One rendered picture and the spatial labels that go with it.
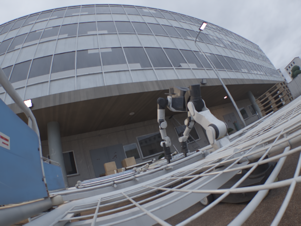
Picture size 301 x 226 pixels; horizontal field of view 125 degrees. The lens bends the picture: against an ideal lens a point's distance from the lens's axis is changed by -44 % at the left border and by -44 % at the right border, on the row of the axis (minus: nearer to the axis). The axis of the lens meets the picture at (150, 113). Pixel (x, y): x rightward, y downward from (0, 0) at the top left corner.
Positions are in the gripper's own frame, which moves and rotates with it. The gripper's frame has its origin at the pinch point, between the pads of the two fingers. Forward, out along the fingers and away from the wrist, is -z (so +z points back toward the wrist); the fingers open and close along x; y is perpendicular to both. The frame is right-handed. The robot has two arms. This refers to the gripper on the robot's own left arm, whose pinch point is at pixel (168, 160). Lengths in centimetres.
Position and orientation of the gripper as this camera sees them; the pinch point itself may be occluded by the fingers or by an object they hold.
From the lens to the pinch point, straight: 181.2
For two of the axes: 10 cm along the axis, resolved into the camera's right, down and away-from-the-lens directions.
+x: 4.7, -1.1, -8.8
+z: -1.5, -9.9, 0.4
